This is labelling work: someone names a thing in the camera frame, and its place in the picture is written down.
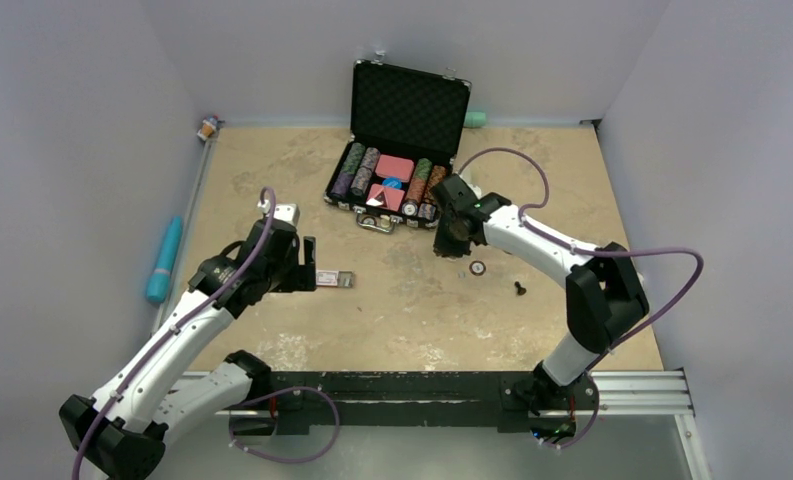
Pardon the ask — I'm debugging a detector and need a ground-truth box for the red white staple box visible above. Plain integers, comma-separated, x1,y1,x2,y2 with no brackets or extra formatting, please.
316,270,355,288

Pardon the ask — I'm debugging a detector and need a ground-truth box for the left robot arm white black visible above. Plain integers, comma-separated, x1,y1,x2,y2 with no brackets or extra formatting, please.
59,217,316,479

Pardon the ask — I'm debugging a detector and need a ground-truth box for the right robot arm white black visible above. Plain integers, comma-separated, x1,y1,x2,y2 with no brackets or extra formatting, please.
431,175,650,407

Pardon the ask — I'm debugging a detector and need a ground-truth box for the brown poker chip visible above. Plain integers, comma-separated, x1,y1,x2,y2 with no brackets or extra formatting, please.
469,260,486,276

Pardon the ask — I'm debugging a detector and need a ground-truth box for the blue dealer button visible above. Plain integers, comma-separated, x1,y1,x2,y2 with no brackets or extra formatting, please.
381,177,403,190

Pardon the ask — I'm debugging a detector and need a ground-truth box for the pink card deck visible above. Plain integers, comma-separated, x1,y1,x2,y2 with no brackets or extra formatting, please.
374,155,415,183

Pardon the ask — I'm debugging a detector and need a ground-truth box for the mint green cylinder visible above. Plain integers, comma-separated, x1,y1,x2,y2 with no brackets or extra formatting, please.
463,111,487,129

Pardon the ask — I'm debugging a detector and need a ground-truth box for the black poker chip case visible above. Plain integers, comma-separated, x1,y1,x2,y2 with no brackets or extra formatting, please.
323,60,472,230

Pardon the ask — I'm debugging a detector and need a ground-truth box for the teal cylinder tool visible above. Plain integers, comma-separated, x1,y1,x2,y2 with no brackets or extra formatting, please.
144,216,183,305

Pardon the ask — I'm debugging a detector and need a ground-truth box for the small orange bottle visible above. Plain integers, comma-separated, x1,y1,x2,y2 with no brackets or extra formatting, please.
196,115,221,142

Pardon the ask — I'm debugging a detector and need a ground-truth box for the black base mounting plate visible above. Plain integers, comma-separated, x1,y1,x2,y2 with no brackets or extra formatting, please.
233,371,599,436

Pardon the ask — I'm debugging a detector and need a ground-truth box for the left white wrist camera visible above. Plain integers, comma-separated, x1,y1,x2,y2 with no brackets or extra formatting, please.
257,200,301,228

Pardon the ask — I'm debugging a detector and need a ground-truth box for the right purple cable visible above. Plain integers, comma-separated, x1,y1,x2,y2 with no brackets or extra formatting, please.
457,146,706,452

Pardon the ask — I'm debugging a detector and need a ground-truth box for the aluminium frame rail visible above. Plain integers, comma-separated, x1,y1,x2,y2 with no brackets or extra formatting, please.
155,129,695,479

